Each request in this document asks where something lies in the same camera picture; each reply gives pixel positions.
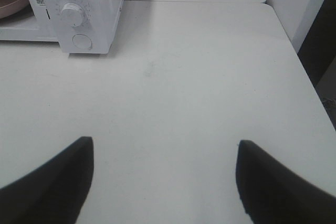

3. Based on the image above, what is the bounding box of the pink round plate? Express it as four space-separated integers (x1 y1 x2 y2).
1 0 29 19

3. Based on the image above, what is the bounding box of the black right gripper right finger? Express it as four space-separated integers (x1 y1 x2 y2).
235 140 335 223

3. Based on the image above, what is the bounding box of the white microwave oven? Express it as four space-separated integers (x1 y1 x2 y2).
1 0 124 54

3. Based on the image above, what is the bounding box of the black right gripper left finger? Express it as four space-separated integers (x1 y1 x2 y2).
1 136 94 223

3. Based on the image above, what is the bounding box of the lower white microwave knob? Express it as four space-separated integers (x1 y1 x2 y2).
60 3 86 27

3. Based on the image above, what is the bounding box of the round white door button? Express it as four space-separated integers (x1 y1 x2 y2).
72 34 92 50

